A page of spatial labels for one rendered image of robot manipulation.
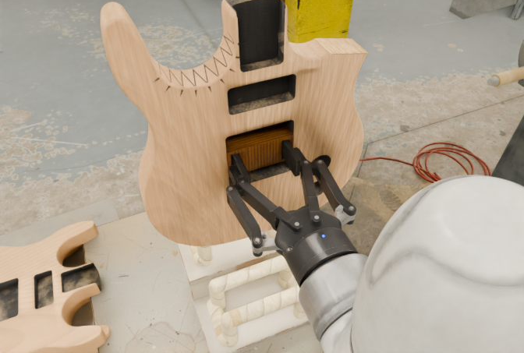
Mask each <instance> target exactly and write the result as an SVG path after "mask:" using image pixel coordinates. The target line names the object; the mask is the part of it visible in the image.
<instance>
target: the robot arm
mask: <svg viewBox="0 0 524 353"><path fill-rule="evenodd" d="M281 155H282V156H283V158H284V160H285V162H286V163H287V165H288V166H289V168H290V170H291V171H292V173H293V174H294V176H295V177H296V176H299V175H300V172H301V175H300V179H301V180H302V186H303V195H304V200H305V206H304V207H300V208H299V209H298V210H290V211H286V210H284V209H283V208H282V207H280V206H278V207H277V206H276V205H275V204H274V203H272V202H271V201H270V200H269V199H268V198H267V197H266V196H265V195H263V194H262V193H261V192H260V191H259V190H257V189H256V188H255V187H254V186H252V185H251V184H250V174H249V172H248V171H247V169H246V167H245V165H244V163H243V162H242V160H241V158H240V156H239V155H238V154H233V155H231V160H232V166H230V167H229V174H230V178H231V180H232V182H233V183H234V186H228V187H227V188H226V196H227V203H228V205H229V206H230V208H231V209H232V211H233V213H234V214H235V216H236V218H237V219H238V221H239V223H240V224H241V226H242V227H243V230H244V231H245V233H246V234H247V236H248V237H249V239H250V241H251V245H252V251H253V255H254V256H255V257H259V256H262V254H263V252H266V251H272V250H276V252H277V253H279V254H280V255H282V256H283V257H284V258H285V261H286V263H287V264H288V266H289V269H290V270H291V272H292V274H293V276H294V278H295V279H296V282H297V284H298V285H299V288H300V289H299V302H300V304H301V306H302V307H303V310H304V312H305V314H306V316H307V318H308V320H309V321H310V324H311V326H312V328H313V330H314V333H315V336H316V338H317V340H318V341H319V342H320V344H321V347H322V348H323V351H324V353H524V186H522V185H520V184H517V183H514V182H511V181H509V180H505V179H502V178H495V177H491V176H485V175H460V176H454V177H450V178H445V179H442V180H440V181H437V182H435V183H433V184H431V185H429V186H427V187H426V188H424V189H422V190H420V191H419V192H417V193H416V194H415V195H413V196H412V197H411V198H409V199H408V200H407V201H406V202H405V203H403V204H402V205H401V206H400V207H399V208H398V210H397V211H396V212H395V213H394V215H393V216H392V217H391V219H390V220H389V221H388V223H386V225H385V226H384V228H383V230H382V231H381V233H380V235H379V237H378V238H377V240H376V242H375V243H374V246H373V248H372V249H371V251H370V254H369V256H365V255H363V254H359V253H358V252H357V250H356V248H355V247H354V245H353V244H352V243H351V241H350V240H349V238H348V236H347V235H346V233H345V232H344V231H343V230H342V226H343V225H344V224H353V222H354V219H355V215H356V207H355V206H353V205H352V204H351V203H350V202H349V201H348V200H347V199H346V198H345V197H344V195H343V194H342V191H341V190H340V188H339V187H338V184H337V183H336V181H335V180H334V178H333V176H332V174H331V173H330V171H329V169H328V167H327V165H326V164H325V163H324V161H323V160H316V162H309V161H308V160H307V159H306V158H305V157H304V155H303V154H302V152H301V150H300V149H299V148H297V147H296V148H292V146H291V144H290V143H289V141H288V140H287V139H286V140H282V145H281ZM313 175H315V177H316V179H317V181H318V183H319V185H320V187H321V188H322V190H323V192H324V195H325V196H326V197H327V200H328V202H329V203H330V205H331V207H332V209H333V211H334V212H335V216H333V215H330V214H328V213H326V212H324V211H322V210H320V207H319V203H318V198H317V194H316V190H315V186H314V181H313ZM243 200H244V201H245V202H247V203H248V204H249V205H250V206H251V207H252V208H253V209H255V211H256V212H258V214H260V215H261V216H262V217H263V218H264V219H265V220H266V221H268V222H269V223H270V224H271V226H272V228H273V229H274V230H275V231H276V236H275V238H274V239H272V238H269V237H268V235H267V234H266V232H265V231H261V229H260V226H259V224H258V223H257V221H256V219H255V218H254V216H253V215H252V214H251V212H250V210H249V208H248V207H247V205H246V204H245V203H244V201H243Z"/></svg>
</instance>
